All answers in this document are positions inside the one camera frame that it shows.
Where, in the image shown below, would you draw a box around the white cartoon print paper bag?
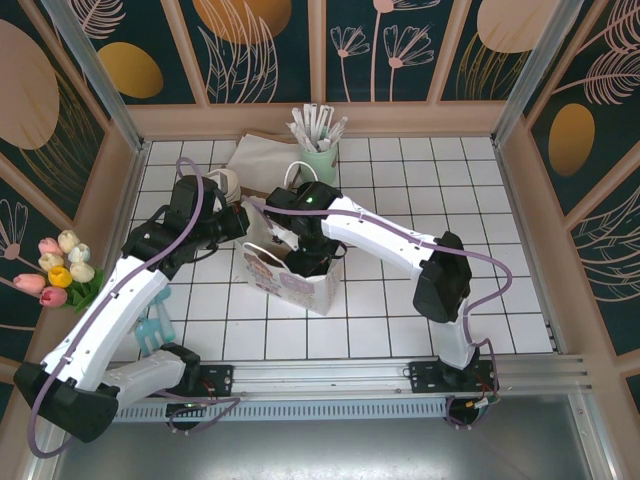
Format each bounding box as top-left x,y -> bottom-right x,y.
234,160 -> 346,317

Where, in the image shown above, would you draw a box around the grey slotted cable duct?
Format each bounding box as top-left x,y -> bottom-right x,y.
115,402 -> 451,424

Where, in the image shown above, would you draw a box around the aluminium frame post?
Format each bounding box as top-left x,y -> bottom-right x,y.
492,0 -> 596,146
39,0 -> 149,151

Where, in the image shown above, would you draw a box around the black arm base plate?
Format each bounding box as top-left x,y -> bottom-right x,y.
149,363 -> 235,399
408,359 -> 501,396

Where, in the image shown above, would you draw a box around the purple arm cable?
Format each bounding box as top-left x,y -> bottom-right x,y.
247,199 -> 514,431
29,157 -> 246,459

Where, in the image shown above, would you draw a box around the red pink tulip flower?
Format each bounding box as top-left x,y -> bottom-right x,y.
38,285 -> 69,307

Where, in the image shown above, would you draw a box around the aluminium front rail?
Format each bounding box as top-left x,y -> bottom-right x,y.
47,353 -> 596,407

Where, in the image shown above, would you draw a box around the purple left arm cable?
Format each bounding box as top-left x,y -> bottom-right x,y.
29,157 -> 246,459

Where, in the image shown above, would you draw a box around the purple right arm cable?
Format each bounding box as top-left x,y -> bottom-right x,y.
247,199 -> 514,431

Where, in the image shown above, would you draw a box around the mint green straw holder cup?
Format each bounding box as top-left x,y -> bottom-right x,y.
298,144 -> 339,184

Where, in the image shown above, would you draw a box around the teal toy garden fork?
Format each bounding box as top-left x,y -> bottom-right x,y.
133,319 -> 166,357

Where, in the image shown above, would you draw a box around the grey metal sheet panel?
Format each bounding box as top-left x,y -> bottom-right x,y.
29,394 -> 616,480

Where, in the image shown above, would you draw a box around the green tulip leaves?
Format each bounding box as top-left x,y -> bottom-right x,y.
63,268 -> 107,315

